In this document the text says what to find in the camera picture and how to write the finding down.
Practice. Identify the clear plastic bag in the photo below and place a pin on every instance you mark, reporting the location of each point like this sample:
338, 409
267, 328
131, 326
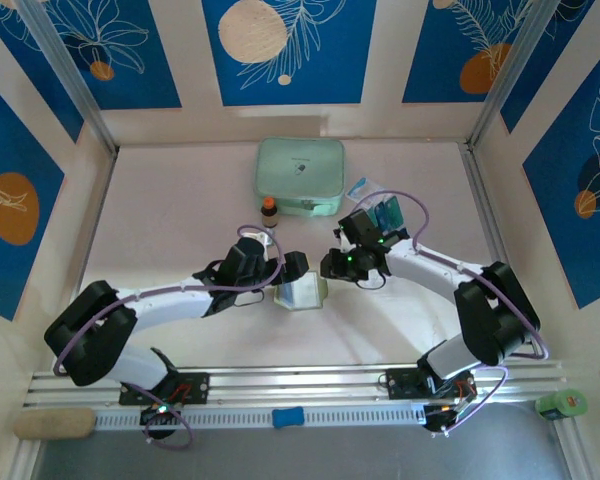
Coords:
312, 292

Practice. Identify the teal chip card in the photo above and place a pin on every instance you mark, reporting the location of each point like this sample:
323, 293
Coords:
290, 294

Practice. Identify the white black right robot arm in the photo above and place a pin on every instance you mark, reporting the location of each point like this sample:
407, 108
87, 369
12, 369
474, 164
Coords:
420, 265

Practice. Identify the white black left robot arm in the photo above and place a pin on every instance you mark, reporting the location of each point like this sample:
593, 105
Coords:
170, 305

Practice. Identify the white blue surgical packet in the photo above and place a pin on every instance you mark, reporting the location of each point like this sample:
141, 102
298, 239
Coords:
362, 189

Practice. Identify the brown bottle orange cap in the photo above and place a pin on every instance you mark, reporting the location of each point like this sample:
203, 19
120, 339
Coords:
269, 215

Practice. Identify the mint green zip pouch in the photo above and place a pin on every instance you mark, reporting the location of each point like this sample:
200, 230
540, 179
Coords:
300, 170

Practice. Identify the blue bone-shaped clip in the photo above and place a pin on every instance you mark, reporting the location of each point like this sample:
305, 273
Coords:
288, 418

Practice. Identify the beige oblong pad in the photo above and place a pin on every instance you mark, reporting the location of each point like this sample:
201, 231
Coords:
55, 424

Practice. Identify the green round canister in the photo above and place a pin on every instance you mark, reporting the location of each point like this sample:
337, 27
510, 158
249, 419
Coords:
560, 404

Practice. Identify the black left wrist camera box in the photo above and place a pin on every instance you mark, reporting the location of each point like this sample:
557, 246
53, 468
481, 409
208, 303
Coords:
245, 257

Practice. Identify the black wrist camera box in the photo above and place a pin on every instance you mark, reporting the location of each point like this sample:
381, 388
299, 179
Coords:
245, 257
362, 227

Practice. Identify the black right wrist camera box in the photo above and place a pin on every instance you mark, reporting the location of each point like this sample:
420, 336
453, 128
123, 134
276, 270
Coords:
362, 227

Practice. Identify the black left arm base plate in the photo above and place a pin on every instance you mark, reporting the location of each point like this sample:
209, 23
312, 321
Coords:
195, 390

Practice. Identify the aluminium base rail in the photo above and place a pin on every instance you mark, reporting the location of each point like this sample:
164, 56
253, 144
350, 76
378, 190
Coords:
300, 382

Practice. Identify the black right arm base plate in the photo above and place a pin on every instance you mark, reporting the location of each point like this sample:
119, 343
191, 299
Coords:
402, 385

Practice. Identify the aluminium side rail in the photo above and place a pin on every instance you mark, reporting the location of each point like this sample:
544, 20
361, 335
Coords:
495, 225

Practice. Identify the blue floral wall poster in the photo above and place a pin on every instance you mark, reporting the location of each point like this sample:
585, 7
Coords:
40, 86
430, 50
555, 225
15, 207
330, 60
575, 40
145, 60

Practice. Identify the aluminium frame post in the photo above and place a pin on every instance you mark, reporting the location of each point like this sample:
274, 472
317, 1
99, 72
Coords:
530, 75
67, 75
25, 460

